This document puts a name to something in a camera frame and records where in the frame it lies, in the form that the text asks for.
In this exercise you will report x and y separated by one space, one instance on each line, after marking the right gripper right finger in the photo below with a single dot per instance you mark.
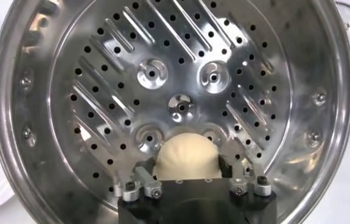
238 184

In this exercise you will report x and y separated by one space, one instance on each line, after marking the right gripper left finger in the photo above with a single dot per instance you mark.
138 185

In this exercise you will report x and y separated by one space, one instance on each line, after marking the white steamed baozi bun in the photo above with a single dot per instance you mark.
187 158

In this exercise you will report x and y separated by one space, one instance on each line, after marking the perforated steel steamer basket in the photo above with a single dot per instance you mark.
177 45

